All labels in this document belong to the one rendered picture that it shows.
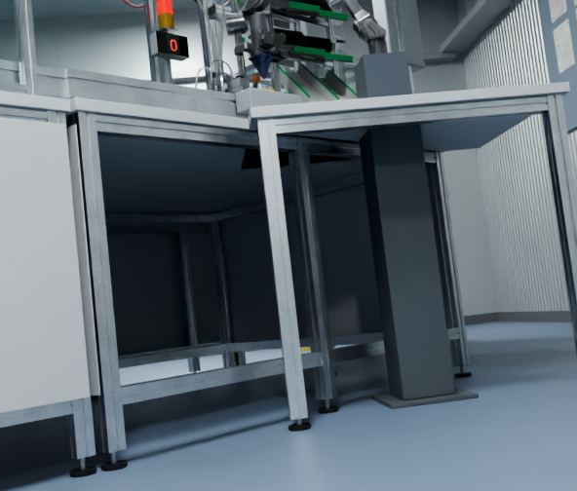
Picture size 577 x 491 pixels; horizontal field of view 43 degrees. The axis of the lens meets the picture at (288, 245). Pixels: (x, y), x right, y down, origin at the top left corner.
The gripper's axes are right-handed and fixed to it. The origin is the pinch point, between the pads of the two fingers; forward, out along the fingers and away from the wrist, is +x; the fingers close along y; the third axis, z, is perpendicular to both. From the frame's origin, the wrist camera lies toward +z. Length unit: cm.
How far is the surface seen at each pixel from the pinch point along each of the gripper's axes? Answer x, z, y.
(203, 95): 14.8, 6.8, -31.0
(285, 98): 14.7, 13.7, -5.5
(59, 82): 16, 6, -74
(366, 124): 30, 42, -3
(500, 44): -109, -115, 369
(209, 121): 24.7, 14.8, -36.3
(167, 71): -3.8, -24.8, -19.6
